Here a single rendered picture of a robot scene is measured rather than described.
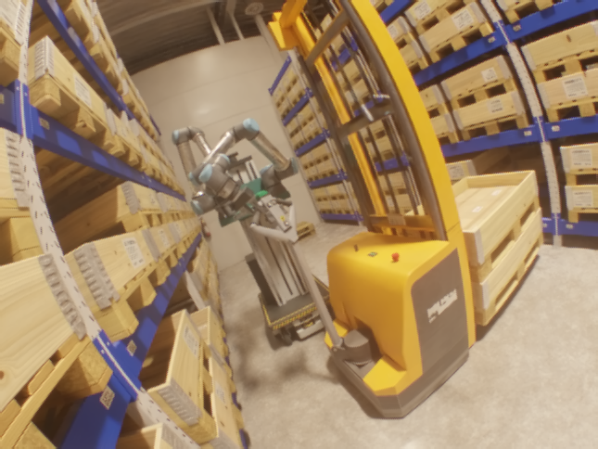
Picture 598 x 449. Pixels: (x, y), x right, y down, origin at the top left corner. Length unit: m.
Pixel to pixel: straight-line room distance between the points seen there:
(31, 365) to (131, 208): 1.39
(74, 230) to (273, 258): 1.78
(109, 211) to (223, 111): 5.77
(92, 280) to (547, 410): 2.06
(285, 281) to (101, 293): 1.99
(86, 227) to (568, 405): 3.00
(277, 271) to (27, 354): 2.32
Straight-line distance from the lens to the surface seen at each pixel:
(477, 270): 1.62
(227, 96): 7.45
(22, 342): 0.57
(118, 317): 0.96
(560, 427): 1.64
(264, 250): 2.50
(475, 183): 2.81
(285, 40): 1.97
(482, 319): 1.84
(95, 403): 0.77
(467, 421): 1.62
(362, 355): 1.60
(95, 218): 1.90
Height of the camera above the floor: 1.42
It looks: 10 degrees down
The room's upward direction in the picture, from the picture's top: 23 degrees counter-clockwise
